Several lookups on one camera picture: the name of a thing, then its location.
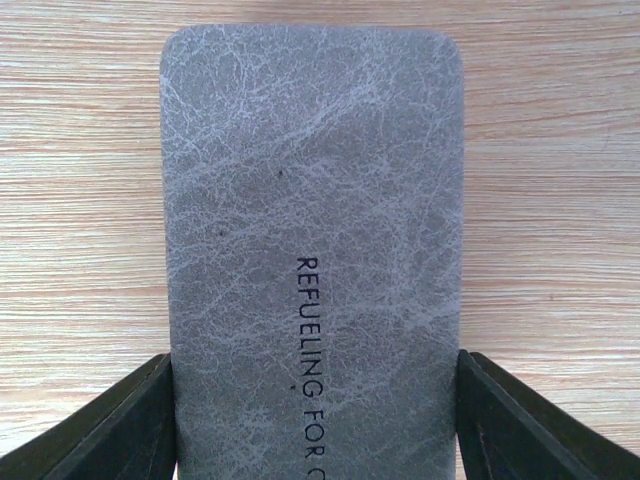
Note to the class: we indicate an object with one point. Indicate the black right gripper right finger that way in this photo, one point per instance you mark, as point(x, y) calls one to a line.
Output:
point(506, 430)

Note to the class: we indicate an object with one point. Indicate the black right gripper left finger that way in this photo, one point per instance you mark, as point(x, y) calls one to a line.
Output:
point(127, 432)

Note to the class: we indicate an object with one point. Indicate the grey leather glasses case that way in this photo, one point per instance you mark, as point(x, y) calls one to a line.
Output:
point(313, 185)

